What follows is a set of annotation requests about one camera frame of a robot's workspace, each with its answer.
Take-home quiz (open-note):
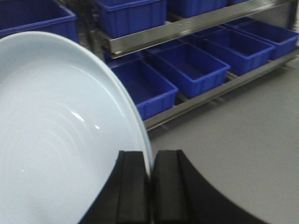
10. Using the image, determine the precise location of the steel flow rack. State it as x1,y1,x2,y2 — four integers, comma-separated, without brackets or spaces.
90,0,299,130

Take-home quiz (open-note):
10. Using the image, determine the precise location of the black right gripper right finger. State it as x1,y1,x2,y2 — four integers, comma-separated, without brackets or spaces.
152,150,263,224

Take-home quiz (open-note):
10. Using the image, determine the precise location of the light blue plate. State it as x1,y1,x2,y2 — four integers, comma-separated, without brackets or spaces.
0,31,153,224

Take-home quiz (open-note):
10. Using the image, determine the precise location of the large blue crate top left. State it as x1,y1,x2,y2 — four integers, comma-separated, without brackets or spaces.
0,0,79,43

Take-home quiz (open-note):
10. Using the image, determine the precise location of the blue rack bin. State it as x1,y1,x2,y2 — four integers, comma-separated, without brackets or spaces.
94,0,167,39
202,29,275,76
112,60,178,120
236,21,299,60
149,44,230,98

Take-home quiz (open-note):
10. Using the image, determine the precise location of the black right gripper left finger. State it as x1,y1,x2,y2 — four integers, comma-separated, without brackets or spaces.
80,151,150,224

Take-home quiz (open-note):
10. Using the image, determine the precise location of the blue upper rack bin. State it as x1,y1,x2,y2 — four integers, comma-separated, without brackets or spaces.
94,0,167,39

